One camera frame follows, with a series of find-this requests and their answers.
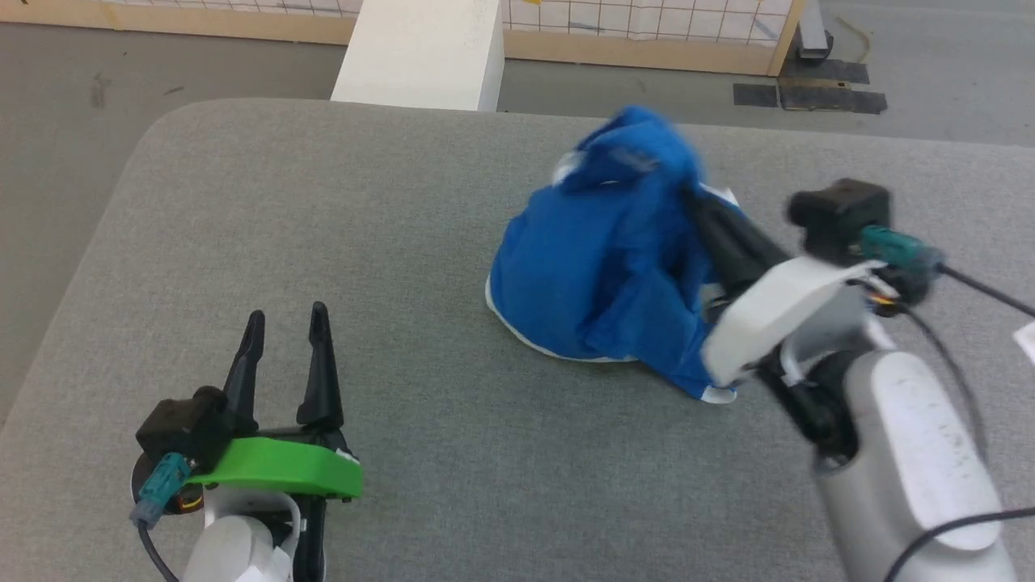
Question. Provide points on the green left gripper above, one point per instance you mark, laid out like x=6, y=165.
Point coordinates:
x=283, y=469

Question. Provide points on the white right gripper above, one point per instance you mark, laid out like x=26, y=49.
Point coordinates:
x=768, y=319

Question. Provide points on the blue garment with white trim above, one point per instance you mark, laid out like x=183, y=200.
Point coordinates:
x=582, y=267

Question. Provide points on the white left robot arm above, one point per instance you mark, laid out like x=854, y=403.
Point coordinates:
x=234, y=550

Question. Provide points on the black floor tape patch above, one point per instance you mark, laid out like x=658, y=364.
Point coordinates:
x=825, y=71
x=755, y=95
x=833, y=99

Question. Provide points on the white paper tag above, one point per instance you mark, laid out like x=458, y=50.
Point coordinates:
x=1027, y=341

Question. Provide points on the white rectangular pillar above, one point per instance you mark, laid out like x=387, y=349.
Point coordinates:
x=420, y=56

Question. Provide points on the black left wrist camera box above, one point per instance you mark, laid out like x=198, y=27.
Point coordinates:
x=187, y=427

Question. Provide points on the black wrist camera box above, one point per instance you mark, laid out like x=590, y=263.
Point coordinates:
x=841, y=214
x=187, y=427

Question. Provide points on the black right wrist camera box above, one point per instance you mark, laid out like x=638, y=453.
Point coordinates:
x=841, y=214

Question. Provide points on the teal left camera connector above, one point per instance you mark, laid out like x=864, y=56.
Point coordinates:
x=160, y=485

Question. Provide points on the teal camera connector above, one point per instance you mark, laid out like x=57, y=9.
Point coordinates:
x=160, y=485
x=897, y=250

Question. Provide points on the teal right camera connector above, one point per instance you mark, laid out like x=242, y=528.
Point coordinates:
x=897, y=250

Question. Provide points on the grey metal post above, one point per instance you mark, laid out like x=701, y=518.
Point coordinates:
x=813, y=32

